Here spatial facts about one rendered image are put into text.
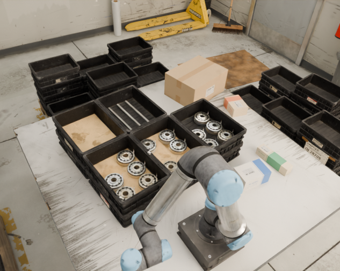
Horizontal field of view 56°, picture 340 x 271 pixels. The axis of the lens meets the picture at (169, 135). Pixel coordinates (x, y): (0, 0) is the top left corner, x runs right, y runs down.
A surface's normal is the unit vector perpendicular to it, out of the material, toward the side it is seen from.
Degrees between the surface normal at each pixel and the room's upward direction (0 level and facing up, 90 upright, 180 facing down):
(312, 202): 0
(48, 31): 90
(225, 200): 81
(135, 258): 0
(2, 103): 0
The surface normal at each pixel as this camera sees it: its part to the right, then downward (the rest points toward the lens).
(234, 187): 0.39, 0.52
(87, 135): 0.04, -0.73
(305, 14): -0.83, 0.35
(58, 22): 0.55, 0.59
